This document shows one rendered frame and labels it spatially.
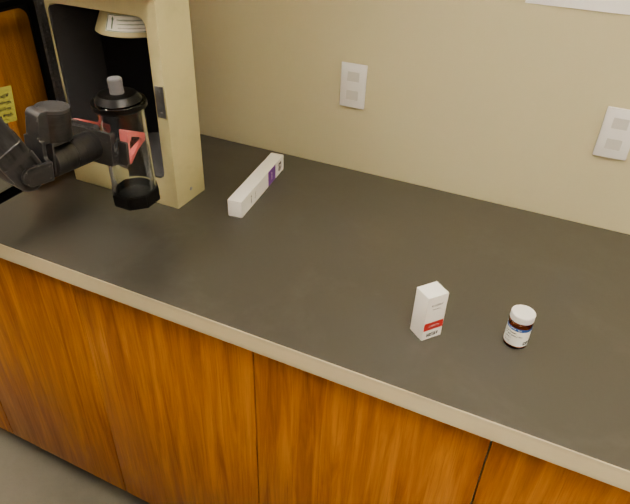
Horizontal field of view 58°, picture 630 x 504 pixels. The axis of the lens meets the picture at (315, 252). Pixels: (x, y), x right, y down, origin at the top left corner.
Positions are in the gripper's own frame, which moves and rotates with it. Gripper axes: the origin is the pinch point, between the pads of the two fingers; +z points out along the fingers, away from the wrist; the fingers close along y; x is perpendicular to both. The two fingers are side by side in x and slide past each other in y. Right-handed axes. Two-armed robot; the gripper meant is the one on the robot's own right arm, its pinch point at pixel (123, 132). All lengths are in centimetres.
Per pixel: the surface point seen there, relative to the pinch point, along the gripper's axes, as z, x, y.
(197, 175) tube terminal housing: 20.6, 16.1, -2.9
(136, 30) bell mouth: 13.2, -17.4, 5.6
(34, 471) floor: -10, 118, 43
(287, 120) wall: 55, 10, -10
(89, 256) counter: -12.0, 23.8, 1.7
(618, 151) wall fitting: 53, 0, -93
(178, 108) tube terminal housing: 14.6, -2.0, -2.9
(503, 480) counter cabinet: -13, 40, -87
